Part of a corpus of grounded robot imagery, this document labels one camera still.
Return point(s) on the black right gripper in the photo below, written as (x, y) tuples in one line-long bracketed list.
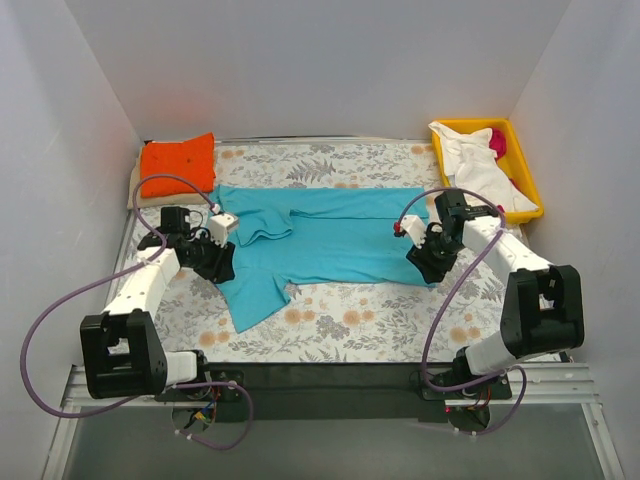
[(426, 261)]

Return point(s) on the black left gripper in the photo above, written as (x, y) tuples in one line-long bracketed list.
[(220, 262)]

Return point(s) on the turquoise t shirt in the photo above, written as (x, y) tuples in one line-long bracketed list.
[(310, 236)]

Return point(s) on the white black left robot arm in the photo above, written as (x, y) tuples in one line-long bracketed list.
[(123, 355)]

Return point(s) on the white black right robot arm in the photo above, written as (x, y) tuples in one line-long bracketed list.
[(542, 312)]

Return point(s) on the floral patterned table mat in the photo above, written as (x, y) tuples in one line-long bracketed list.
[(333, 322)]

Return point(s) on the beige folded t shirt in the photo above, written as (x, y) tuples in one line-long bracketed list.
[(150, 200)]

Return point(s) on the white t shirt in bin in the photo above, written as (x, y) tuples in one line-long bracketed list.
[(467, 162)]

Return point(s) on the orange folded t shirt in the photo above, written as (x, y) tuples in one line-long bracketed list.
[(199, 146)]

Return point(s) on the yellow plastic bin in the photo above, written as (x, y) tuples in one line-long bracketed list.
[(513, 163)]

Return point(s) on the magenta t shirt in bin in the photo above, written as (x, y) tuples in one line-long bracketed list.
[(503, 191)]

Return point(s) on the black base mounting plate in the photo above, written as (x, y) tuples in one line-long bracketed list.
[(345, 391)]

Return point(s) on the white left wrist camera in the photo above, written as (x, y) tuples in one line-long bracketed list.
[(221, 226)]

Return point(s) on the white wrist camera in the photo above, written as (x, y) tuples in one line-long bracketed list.
[(413, 227), (221, 226)]

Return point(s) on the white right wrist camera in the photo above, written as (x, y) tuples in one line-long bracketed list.
[(413, 227)]

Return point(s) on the aluminium frame rail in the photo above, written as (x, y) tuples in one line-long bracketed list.
[(547, 383)]

